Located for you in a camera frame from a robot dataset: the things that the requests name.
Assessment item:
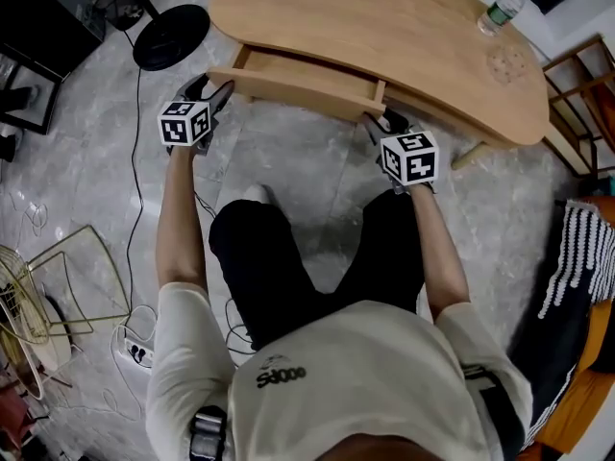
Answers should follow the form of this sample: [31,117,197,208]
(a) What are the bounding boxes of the black metal frame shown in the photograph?
[0,40,66,136]

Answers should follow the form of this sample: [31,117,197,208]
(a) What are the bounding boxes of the round clear coaster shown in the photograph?
[485,44,529,85]

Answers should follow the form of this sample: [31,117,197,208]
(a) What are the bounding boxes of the person's right forearm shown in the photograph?
[406,182,471,322]

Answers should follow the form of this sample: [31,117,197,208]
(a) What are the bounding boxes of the clear plastic water bottle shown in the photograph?
[476,0,532,38]

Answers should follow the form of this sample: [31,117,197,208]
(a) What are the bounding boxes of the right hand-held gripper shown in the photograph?
[361,108,442,197]

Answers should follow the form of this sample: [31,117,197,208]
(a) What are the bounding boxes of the gold wire rack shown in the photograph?
[26,224,133,338]

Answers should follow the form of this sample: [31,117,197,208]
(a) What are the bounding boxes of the person's cream shirt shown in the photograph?
[144,280,535,461]

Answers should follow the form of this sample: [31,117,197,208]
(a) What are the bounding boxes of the wooden frame shelf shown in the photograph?
[542,34,615,179]

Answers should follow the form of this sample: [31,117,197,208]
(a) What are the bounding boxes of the person's white shoe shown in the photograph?
[243,183,277,207]

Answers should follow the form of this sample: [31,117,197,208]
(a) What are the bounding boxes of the black floor fan stand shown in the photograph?
[111,0,211,72]

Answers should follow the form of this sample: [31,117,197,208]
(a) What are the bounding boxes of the person's black shorts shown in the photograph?
[208,188,427,353]

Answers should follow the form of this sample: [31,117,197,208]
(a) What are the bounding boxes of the black shoulder strap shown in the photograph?
[462,362,528,461]

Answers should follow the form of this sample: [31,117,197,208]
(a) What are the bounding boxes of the wooden drawer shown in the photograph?
[207,43,388,123]

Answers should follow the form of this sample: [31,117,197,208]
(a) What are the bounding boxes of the black cabinet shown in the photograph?
[0,0,108,84]

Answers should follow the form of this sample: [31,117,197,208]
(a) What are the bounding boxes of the white power strip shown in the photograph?
[123,335,157,370]

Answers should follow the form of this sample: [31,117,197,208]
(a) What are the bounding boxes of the wooden coffee table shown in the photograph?
[209,0,551,172]

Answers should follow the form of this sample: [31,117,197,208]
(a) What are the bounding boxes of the black white striped blanket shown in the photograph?
[507,199,615,450]

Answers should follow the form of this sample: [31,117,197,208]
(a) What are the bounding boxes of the black cable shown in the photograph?
[121,26,146,317]

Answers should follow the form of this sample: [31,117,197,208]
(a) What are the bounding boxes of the person's left forearm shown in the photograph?
[155,147,209,298]

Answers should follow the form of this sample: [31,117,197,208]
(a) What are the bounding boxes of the gold wire fan guard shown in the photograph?
[0,244,55,401]

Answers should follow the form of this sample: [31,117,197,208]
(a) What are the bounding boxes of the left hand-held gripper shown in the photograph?
[157,72,235,158]

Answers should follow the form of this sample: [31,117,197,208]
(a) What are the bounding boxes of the white cable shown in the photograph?
[110,303,160,360]

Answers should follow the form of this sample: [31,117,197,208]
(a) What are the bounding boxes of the grey black chest strap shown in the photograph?
[187,404,232,461]

